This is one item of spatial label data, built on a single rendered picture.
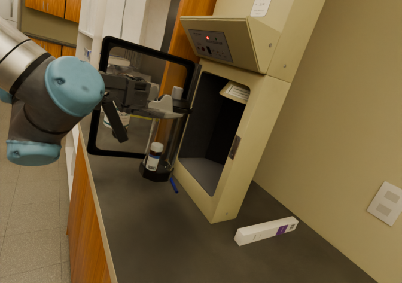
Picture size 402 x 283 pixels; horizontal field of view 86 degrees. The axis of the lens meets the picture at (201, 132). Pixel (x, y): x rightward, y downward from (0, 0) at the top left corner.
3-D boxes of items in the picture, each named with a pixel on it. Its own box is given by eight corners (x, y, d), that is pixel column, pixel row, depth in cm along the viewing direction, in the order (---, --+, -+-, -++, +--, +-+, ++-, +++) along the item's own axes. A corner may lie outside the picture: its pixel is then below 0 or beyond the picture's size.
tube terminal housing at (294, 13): (215, 167, 107) (274, -4, 84) (262, 212, 82) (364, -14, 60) (169, 169, 92) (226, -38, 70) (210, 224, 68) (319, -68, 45)
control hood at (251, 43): (200, 57, 79) (208, 27, 76) (266, 75, 54) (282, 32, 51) (171, 48, 72) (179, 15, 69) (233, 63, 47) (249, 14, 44)
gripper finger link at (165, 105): (188, 100, 53) (149, 91, 51) (182, 123, 55) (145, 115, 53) (187, 97, 56) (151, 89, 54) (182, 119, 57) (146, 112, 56)
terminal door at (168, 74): (169, 160, 89) (196, 61, 77) (85, 154, 75) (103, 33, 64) (168, 160, 89) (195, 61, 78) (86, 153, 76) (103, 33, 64)
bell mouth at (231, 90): (244, 97, 85) (249, 84, 84) (280, 112, 72) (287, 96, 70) (209, 89, 75) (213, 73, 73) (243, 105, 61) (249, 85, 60)
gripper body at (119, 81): (154, 84, 51) (99, 74, 44) (148, 118, 54) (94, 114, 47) (144, 78, 57) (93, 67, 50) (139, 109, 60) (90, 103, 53)
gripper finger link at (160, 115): (164, 114, 52) (126, 106, 50) (163, 120, 52) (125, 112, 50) (164, 109, 56) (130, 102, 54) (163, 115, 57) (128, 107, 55)
